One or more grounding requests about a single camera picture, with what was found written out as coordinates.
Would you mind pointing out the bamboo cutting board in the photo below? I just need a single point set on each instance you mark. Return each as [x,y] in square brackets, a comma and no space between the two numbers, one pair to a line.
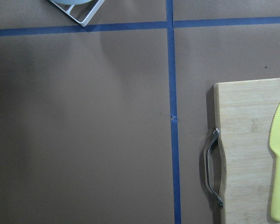
[244,111]

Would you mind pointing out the light blue dish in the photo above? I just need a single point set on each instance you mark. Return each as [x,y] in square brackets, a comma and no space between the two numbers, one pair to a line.
[71,2]

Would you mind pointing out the steel cutting board handle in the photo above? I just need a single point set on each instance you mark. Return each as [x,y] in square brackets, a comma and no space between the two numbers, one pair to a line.
[213,139]

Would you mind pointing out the white wire rack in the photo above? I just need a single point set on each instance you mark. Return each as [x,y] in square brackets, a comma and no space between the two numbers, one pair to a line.
[81,14]

